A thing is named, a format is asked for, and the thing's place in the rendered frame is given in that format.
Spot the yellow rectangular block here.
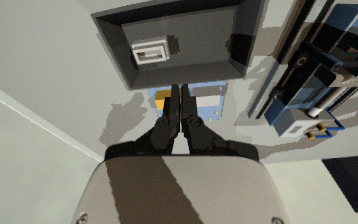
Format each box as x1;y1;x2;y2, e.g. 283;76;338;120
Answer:
155;89;181;110

